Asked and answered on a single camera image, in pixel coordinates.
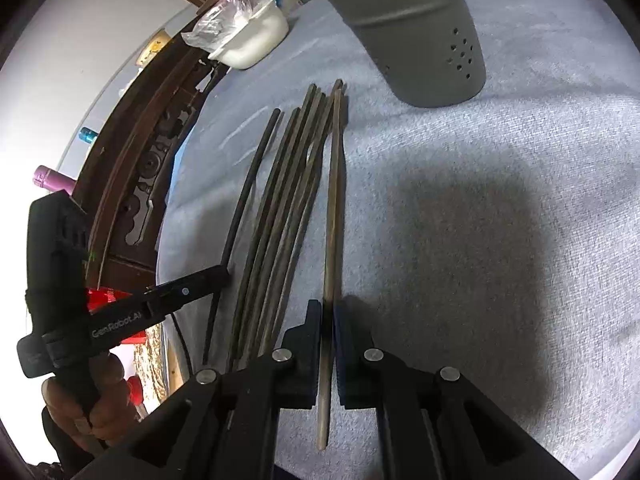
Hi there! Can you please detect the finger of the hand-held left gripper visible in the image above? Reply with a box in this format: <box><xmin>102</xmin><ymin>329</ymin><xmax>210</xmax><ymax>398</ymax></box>
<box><xmin>147</xmin><ymin>266</ymin><xmax>232</xmax><ymax>313</ymax></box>

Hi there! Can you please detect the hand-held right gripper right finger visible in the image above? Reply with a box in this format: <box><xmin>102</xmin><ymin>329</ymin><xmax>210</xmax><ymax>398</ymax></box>
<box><xmin>332</xmin><ymin>305</ymin><xmax>581</xmax><ymax>480</ymax></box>

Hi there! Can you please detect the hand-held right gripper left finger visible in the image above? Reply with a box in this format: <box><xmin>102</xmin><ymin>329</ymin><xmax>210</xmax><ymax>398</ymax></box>
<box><xmin>75</xmin><ymin>300</ymin><xmax>323</xmax><ymax>480</ymax></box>

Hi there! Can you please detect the black thin chopstick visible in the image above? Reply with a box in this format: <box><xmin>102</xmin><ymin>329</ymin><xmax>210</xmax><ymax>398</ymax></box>
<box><xmin>202</xmin><ymin>108</ymin><xmax>282</xmax><ymax>366</ymax></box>

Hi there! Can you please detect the light wooden chopstick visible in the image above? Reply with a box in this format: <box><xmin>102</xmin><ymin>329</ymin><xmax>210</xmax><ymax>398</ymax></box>
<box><xmin>316</xmin><ymin>85</ymin><xmax>348</xmax><ymax>452</ymax></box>

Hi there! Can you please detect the bundle of dark chopsticks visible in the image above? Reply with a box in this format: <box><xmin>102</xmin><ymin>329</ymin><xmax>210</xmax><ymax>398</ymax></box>
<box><xmin>225</xmin><ymin>79</ymin><xmax>346</xmax><ymax>373</ymax></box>

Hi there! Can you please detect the grey perforated utensil holder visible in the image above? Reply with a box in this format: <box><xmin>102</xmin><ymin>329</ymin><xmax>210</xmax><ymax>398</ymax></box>
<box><xmin>315</xmin><ymin>0</ymin><xmax>487</xmax><ymax>108</ymax></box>

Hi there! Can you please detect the person's left forearm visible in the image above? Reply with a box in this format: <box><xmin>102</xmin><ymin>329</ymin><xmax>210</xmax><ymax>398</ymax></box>
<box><xmin>40</xmin><ymin>407</ymin><xmax>108</xmax><ymax>471</ymax></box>

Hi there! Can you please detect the person's left hand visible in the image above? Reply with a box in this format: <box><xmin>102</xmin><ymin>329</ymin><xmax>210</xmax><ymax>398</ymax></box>
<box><xmin>42</xmin><ymin>352</ymin><xmax>136</xmax><ymax>453</ymax></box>

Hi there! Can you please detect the red package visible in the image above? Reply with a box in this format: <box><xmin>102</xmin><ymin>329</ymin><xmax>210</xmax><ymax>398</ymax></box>
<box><xmin>85</xmin><ymin>287</ymin><xmax>151</xmax><ymax>346</ymax></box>

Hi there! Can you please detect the purple bottle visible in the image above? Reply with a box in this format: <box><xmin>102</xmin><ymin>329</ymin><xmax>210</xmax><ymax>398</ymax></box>
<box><xmin>32</xmin><ymin>165</ymin><xmax>76</xmax><ymax>193</ymax></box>

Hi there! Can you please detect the yellow sticker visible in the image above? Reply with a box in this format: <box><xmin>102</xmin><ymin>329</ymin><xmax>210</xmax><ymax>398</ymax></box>
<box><xmin>137</xmin><ymin>30</ymin><xmax>168</xmax><ymax>66</ymax></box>

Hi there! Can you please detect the grey-blue towel cloth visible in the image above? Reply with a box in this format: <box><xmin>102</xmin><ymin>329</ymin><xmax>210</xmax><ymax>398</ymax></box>
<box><xmin>155</xmin><ymin>0</ymin><xmax>640</xmax><ymax>480</ymax></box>

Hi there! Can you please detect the white plastic container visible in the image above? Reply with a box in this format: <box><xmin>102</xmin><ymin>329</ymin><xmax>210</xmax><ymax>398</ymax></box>
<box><xmin>207</xmin><ymin>2</ymin><xmax>291</xmax><ymax>70</ymax></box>

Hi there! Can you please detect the clear plastic bag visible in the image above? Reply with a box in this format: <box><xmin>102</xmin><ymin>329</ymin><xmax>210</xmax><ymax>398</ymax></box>
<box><xmin>181</xmin><ymin>0</ymin><xmax>266</xmax><ymax>53</ymax></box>

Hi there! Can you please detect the black cable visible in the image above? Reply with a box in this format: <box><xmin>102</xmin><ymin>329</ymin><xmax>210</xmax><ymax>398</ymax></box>
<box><xmin>169</xmin><ymin>312</ymin><xmax>193</xmax><ymax>378</ymax></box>

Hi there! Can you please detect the dark carved wooden frame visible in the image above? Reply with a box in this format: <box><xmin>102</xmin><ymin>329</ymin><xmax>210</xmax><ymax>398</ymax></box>
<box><xmin>74</xmin><ymin>0</ymin><xmax>236</xmax><ymax>306</ymax></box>

